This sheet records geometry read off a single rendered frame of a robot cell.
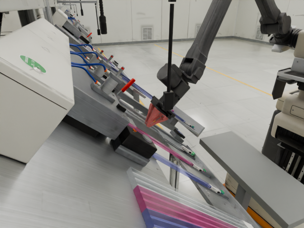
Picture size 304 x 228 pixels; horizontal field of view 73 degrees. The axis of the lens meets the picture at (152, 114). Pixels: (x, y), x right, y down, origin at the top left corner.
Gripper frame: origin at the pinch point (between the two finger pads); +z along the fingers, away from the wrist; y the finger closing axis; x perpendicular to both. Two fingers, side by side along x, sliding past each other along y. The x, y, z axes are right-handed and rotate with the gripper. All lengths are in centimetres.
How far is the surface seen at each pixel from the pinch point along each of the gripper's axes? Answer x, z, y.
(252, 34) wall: 540, -429, -631
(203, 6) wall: 345, -380, -744
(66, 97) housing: -38, -6, 41
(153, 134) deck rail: 10.4, 3.8, -7.0
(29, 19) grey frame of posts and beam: -46.4, -3.1, -9.7
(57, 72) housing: -39, -6, 35
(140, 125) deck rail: 2.4, 3.8, -7.1
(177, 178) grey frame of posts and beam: 43.5, 17.0, -8.6
